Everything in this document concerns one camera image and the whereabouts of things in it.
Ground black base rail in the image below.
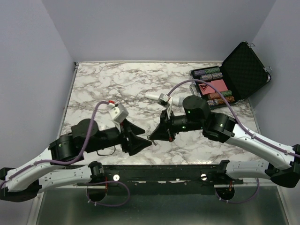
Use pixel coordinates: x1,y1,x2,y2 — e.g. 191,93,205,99
87,160,243,198

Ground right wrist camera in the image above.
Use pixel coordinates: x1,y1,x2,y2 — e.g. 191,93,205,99
157,93,173,118

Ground pink playing card deck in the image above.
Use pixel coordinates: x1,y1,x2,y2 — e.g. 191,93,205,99
210,79,228,92

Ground white microphone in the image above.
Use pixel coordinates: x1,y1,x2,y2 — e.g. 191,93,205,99
145,93,184,106

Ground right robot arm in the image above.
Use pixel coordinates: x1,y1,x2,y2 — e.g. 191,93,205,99
149,95,300,188

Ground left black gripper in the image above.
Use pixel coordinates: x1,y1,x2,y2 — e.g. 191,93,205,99
86,119,153,156

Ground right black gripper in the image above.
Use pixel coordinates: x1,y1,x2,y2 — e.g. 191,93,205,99
150,108,203,143

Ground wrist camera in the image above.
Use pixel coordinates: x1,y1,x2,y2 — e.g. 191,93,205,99
107,101,129,132
157,93,173,118

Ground black poker chip case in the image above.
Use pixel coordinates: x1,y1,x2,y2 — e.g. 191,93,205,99
190,41,271,105

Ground red playing card deck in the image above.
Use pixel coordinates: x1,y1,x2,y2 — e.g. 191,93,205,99
198,83,215,95

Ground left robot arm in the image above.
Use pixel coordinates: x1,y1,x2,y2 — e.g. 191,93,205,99
0,119,152,202

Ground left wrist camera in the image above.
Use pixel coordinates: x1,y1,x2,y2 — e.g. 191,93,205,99
107,101,129,132

